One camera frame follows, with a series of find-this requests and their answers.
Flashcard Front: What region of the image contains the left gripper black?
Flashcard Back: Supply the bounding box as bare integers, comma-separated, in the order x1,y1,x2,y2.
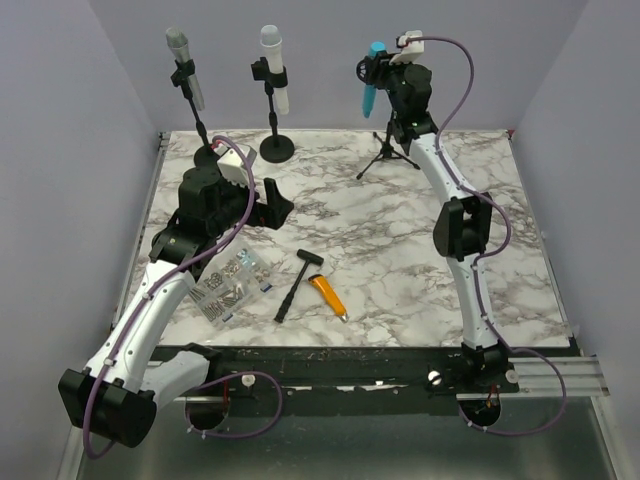
209,171,294,236

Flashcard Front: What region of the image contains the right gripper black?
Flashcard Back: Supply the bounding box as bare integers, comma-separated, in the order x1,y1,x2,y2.
362,52,410,119

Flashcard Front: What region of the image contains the black tripod shock-mount stand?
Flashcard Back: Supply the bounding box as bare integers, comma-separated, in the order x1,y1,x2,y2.
356,60,420,180

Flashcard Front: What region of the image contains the blue microphone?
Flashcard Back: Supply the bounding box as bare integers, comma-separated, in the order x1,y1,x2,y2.
362,41,386,118

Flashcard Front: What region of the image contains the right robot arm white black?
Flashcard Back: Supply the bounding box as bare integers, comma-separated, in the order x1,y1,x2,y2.
356,36,508,392

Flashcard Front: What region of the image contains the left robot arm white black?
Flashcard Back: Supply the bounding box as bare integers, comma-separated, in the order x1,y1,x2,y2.
58,167,294,459

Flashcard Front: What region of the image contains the middle black round-base stand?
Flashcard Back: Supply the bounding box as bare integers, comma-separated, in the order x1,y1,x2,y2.
251,57,295,164

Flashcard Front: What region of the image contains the white microphone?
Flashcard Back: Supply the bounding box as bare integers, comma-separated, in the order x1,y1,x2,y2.
260,25,289,115

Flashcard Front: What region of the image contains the grey microphone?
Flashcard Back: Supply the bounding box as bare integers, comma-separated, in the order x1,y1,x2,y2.
165,27,205,111

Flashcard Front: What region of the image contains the black hammer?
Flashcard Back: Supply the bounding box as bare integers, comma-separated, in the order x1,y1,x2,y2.
274,249,324,323

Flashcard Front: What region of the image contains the clear plastic screw box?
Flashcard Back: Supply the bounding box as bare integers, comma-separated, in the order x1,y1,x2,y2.
189,239,273,323

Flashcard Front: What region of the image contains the orange utility knife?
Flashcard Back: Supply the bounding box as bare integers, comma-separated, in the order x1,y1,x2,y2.
308,274,349,323

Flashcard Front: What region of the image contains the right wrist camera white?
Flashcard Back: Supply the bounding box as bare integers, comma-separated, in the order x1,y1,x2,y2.
390,30,424,65

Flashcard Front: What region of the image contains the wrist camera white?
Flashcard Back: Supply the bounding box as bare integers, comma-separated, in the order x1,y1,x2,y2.
214,144,249,187
390,30,424,65

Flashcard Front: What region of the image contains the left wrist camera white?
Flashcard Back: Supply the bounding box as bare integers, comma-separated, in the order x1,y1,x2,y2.
214,144,249,187

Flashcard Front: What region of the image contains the black front mounting rail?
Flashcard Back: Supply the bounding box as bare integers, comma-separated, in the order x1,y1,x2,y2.
184,343,519,418

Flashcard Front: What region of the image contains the aluminium frame profile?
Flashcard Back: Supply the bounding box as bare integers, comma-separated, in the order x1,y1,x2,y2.
512,357,610,398

